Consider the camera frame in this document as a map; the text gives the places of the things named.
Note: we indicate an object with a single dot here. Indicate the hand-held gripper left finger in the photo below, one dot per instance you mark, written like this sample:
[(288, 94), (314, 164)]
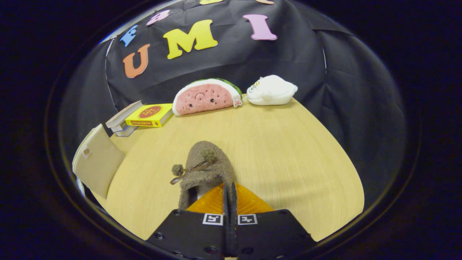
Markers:
[(195, 234)]

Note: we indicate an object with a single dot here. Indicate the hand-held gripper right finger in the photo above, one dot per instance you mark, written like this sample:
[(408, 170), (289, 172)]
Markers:
[(270, 234)]

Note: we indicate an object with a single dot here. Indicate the brown fuzzy shoe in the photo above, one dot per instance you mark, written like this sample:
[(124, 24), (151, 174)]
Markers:
[(213, 166)]

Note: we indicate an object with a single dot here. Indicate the cream storage box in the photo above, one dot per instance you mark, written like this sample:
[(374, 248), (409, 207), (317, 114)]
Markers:
[(97, 162)]

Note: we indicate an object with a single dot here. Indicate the blue book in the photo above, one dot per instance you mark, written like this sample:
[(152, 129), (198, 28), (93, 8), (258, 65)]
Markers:
[(127, 131)]

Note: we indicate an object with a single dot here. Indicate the yellow book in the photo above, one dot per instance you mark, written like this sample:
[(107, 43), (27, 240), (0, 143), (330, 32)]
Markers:
[(149, 113)]

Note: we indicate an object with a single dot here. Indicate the grey book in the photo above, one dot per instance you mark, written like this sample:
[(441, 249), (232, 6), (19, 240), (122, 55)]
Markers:
[(119, 128)]

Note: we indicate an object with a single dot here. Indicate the watermelon slice plush toy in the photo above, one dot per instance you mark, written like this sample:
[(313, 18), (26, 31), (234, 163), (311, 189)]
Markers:
[(205, 97)]

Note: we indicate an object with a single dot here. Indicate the beige book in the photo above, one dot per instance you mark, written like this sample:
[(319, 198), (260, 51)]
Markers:
[(122, 113)]

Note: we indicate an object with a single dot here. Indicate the white plush toy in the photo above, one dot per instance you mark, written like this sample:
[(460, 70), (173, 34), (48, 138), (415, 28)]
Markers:
[(272, 90)]

